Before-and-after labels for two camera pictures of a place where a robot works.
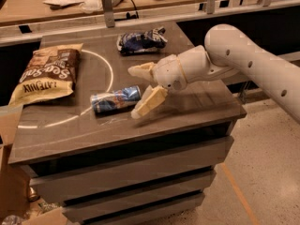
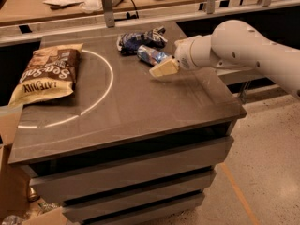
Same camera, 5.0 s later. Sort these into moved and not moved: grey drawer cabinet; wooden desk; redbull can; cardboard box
Moved: redbull can
Not moved: grey drawer cabinet; cardboard box; wooden desk
